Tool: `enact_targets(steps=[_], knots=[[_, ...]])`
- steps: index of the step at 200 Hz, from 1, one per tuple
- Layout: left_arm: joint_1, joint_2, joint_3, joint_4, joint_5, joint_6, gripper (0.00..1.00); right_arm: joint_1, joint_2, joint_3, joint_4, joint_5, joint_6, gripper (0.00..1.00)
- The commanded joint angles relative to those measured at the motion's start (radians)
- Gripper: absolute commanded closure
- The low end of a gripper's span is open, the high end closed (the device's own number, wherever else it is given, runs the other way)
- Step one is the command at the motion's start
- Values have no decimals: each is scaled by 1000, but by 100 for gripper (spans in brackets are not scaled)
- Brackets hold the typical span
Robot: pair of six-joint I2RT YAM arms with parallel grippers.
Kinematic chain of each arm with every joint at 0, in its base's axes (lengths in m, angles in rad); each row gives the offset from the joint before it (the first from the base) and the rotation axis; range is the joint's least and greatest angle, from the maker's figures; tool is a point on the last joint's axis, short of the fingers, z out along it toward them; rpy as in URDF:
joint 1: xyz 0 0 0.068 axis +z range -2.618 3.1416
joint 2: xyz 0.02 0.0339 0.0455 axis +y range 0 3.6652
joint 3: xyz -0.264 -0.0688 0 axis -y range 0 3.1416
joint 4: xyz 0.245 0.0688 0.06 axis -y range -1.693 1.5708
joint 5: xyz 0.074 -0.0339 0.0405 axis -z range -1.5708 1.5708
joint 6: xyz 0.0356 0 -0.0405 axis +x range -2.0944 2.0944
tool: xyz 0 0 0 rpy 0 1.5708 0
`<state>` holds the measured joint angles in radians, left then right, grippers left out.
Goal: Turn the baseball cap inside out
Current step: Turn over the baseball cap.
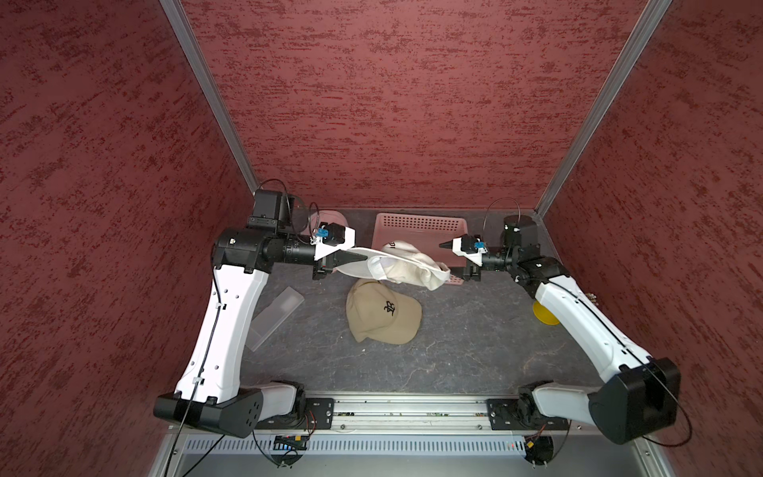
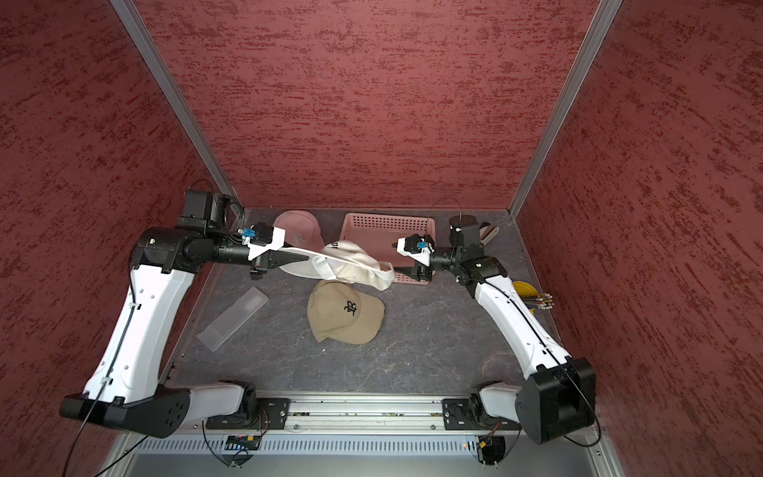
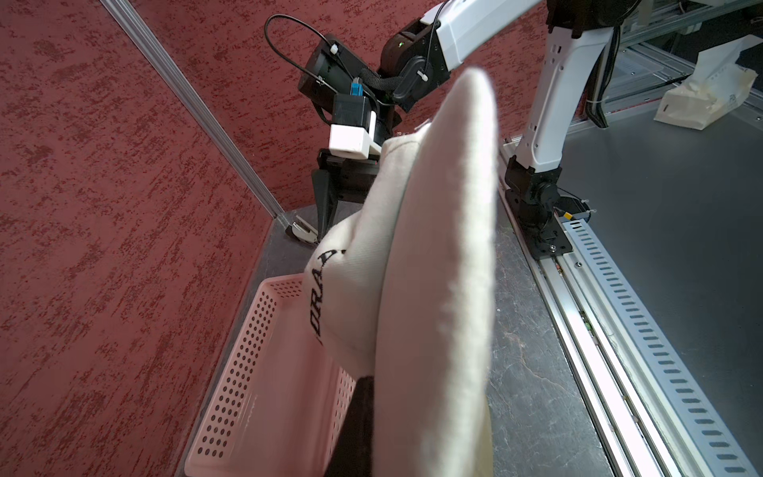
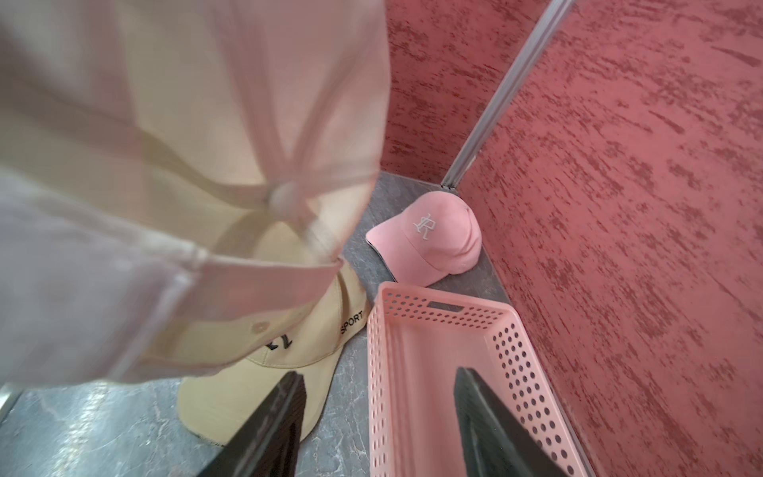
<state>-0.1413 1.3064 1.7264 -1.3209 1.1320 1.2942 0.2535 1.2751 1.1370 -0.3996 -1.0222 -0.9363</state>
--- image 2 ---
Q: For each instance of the pink baseball cap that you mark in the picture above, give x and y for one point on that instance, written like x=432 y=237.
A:
x=302 y=230

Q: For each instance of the pink plastic basket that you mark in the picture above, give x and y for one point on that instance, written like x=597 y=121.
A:
x=377 y=235

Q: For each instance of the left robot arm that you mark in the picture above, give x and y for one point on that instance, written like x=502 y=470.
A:
x=125 y=392

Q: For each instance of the yellow pen cup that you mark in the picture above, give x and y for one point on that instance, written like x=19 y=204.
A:
x=525 y=290

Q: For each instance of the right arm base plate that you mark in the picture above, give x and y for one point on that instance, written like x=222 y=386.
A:
x=469 y=414

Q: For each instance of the stapler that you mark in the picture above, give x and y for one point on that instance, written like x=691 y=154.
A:
x=488 y=232

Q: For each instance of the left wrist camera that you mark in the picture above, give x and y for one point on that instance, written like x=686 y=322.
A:
x=261 y=238

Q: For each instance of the beige baseball cap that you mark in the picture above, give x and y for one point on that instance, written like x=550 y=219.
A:
x=338 y=312

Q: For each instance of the pens in cup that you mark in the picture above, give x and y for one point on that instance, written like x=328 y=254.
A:
x=544 y=301

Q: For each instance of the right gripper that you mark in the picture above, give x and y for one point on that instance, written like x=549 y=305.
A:
x=425 y=271

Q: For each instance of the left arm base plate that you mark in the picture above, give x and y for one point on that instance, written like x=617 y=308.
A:
x=269 y=413

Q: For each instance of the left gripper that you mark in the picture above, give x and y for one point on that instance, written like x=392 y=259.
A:
x=280 y=258

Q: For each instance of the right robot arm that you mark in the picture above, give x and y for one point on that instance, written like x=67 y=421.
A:
x=559 y=392

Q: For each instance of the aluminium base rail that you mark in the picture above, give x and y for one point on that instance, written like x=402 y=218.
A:
x=351 y=413

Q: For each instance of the cream white baseball cap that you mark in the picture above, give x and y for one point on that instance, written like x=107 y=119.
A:
x=342 y=261

